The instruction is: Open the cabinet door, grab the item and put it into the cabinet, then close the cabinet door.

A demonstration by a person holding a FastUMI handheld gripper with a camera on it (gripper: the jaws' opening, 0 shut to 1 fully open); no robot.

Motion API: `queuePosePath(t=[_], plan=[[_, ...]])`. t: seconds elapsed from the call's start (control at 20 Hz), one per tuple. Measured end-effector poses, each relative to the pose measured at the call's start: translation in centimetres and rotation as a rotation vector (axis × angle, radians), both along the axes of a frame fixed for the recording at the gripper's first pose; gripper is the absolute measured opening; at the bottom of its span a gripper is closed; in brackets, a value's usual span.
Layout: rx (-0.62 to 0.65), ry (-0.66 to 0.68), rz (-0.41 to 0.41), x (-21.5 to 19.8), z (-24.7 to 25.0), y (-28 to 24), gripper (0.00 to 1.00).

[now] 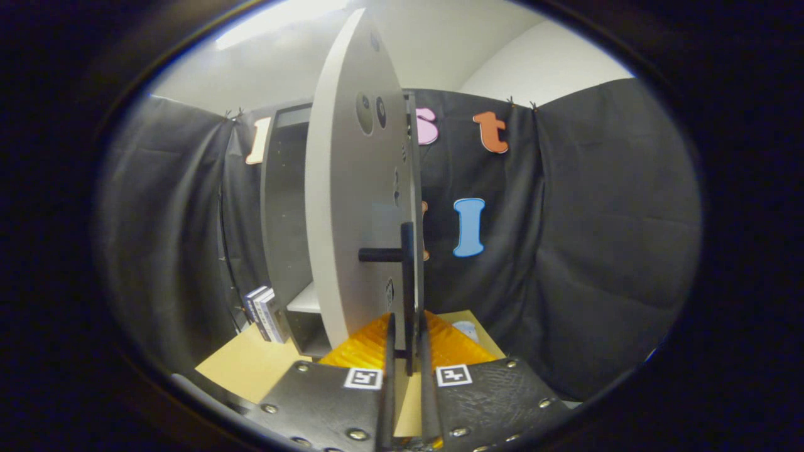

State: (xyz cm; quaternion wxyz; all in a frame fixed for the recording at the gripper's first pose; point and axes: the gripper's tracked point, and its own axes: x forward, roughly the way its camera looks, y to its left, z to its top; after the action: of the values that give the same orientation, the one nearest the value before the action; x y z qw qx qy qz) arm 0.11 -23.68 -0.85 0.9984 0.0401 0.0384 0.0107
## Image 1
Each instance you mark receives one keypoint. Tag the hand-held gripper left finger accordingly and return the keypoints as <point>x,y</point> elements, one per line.
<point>326,402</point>

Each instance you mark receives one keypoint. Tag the small white round object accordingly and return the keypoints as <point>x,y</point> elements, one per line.
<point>466,331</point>

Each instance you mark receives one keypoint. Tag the black backdrop cloth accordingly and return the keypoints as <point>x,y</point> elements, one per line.
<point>597,238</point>

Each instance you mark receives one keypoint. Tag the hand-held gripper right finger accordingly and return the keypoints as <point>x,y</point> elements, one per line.
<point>428,402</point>

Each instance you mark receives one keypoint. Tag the grey cabinet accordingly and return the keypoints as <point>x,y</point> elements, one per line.
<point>284,220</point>

